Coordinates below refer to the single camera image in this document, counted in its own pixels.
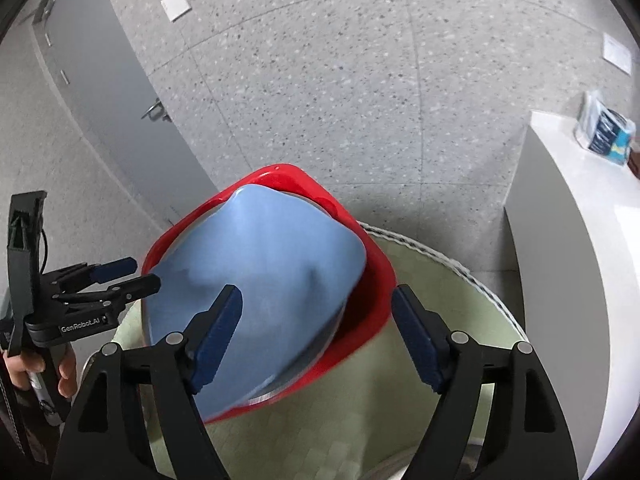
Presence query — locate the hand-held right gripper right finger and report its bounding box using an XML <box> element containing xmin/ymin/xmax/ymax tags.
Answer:
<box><xmin>391</xmin><ymin>284</ymin><xmax>581</xmax><ymax>480</ymax></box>

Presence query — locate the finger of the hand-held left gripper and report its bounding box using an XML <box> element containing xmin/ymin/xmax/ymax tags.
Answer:
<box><xmin>54</xmin><ymin>274</ymin><xmax>162</xmax><ymax>307</ymax></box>
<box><xmin>91</xmin><ymin>257</ymin><xmax>139</xmax><ymax>284</ymax></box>

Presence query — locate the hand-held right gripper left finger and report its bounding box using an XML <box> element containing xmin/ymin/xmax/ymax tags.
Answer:
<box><xmin>52</xmin><ymin>284</ymin><xmax>243</xmax><ymax>480</ymax></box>

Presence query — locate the red square bowl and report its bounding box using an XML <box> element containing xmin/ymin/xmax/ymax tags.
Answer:
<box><xmin>141</xmin><ymin>162</ymin><xmax>398</xmax><ymax>427</ymax></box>

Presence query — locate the person's left hand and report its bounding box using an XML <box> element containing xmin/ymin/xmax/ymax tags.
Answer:
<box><xmin>4</xmin><ymin>346</ymin><xmax>77</xmax><ymax>400</ymax></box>

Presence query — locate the grey door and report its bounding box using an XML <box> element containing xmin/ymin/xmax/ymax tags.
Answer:
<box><xmin>27</xmin><ymin>0</ymin><xmax>222</xmax><ymax>223</ymax></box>

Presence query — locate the white counter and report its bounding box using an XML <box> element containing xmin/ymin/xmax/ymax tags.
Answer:
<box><xmin>502</xmin><ymin>110</ymin><xmax>640</xmax><ymax>480</ymax></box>

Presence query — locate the blue and white tissue pack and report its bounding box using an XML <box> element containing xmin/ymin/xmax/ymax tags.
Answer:
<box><xmin>574</xmin><ymin>90</ymin><xmax>638</xmax><ymax>167</ymax></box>

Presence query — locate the white paper notice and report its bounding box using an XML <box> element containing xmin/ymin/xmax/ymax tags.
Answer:
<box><xmin>602</xmin><ymin>32</ymin><xmax>634</xmax><ymax>77</ymax></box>

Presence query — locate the metal door handle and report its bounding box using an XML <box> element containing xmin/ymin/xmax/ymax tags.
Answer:
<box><xmin>141</xmin><ymin>99</ymin><xmax>173</xmax><ymax>124</ymax></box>

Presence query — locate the white wall plate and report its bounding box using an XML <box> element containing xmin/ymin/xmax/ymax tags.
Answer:
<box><xmin>160</xmin><ymin>0</ymin><xmax>193</xmax><ymax>23</ymax></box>

